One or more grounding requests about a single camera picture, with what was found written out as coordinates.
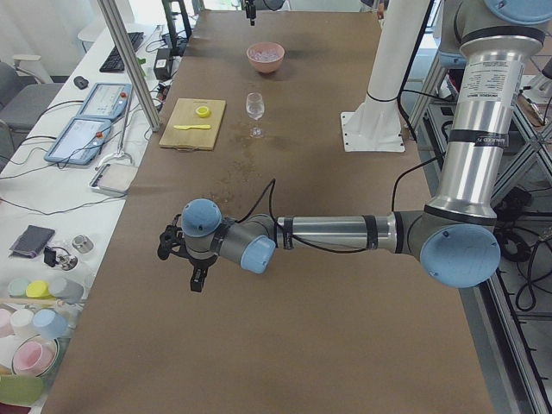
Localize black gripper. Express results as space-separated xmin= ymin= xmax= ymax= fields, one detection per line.
xmin=244 ymin=0 xmax=256 ymax=27
xmin=157 ymin=219 xmax=217 ymax=268

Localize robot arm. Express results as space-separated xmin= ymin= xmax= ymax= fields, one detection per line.
xmin=157 ymin=1 xmax=551 ymax=292

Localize clear ice cubes pile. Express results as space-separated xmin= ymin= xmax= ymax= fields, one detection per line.
xmin=249 ymin=49 xmax=279 ymax=63

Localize clear wine glass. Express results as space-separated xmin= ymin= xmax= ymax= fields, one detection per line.
xmin=246 ymin=92 xmax=265 ymax=138

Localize pink bowl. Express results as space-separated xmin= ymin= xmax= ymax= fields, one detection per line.
xmin=246 ymin=41 xmax=285 ymax=74

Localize small steel cup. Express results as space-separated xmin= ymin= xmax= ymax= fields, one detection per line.
xmin=72 ymin=235 xmax=94 ymax=254

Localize yellow lemon half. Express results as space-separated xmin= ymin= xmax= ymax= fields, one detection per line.
xmin=195 ymin=105 xmax=211 ymax=118

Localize bamboo cutting board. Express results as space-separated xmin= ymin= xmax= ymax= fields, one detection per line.
xmin=159 ymin=98 xmax=226 ymax=151

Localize yellow plastic knife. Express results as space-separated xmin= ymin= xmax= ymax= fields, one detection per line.
xmin=173 ymin=124 xmax=211 ymax=130

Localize grey plastic cup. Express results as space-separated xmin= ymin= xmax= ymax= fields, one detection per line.
xmin=48 ymin=277 xmax=85 ymax=304

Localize blue teach pendant near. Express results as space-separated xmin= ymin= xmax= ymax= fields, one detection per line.
xmin=44 ymin=116 xmax=112 ymax=166

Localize blue teach pendant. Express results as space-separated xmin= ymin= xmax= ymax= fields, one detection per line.
xmin=78 ymin=83 xmax=132 ymax=121
xmin=44 ymin=116 xmax=112 ymax=166

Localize grey folded cloth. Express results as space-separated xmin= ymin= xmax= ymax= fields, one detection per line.
xmin=9 ymin=225 xmax=55 ymax=258

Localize yellow plastic cup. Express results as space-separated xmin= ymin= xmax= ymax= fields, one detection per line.
xmin=25 ymin=280 xmax=53 ymax=299

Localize black keyboard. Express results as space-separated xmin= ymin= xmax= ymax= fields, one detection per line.
xmin=98 ymin=31 xmax=146 ymax=73

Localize blue teach pendant far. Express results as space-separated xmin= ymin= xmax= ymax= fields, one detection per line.
xmin=78 ymin=83 xmax=132 ymax=121

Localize green plastic cup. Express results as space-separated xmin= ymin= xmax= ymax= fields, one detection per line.
xmin=8 ymin=278 xmax=30 ymax=298

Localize grey computer mouse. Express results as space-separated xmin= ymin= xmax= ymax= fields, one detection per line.
xmin=73 ymin=76 xmax=89 ymax=90

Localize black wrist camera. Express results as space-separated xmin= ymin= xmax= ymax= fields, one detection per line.
xmin=190 ymin=267 xmax=208 ymax=292

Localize aluminium frame post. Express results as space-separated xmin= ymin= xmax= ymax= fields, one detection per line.
xmin=97 ymin=0 xmax=160 ymax=132

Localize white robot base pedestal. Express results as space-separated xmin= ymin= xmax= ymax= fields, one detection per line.
xmin=341 ymin=1 xmax=431 ymax=153

